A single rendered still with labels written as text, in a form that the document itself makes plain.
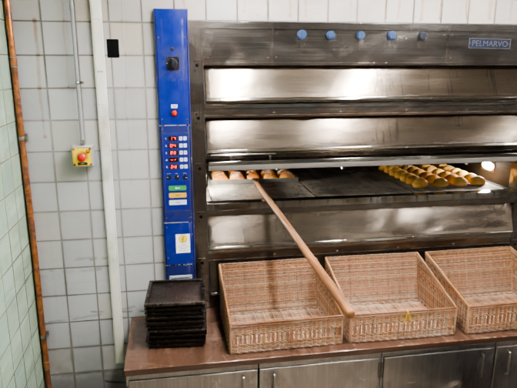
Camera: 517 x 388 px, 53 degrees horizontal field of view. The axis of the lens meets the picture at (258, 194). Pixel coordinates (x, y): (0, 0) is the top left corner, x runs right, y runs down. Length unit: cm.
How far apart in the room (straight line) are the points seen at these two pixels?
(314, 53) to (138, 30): 88
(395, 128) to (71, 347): 211
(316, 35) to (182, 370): 175
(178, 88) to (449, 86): 145
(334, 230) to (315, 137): 54
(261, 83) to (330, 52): 39
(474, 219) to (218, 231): 149
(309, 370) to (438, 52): 177
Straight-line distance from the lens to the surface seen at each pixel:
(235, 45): 272
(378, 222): 304
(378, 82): 290
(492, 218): 337
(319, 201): 288
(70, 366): 318
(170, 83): 265
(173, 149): 268
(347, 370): 268
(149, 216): 279
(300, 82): 277
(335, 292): 169
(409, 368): 281
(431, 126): 306
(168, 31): 265
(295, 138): 278
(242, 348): 255
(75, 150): 268
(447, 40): 307
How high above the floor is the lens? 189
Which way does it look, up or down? 14 degrees down
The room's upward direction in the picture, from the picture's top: straight up
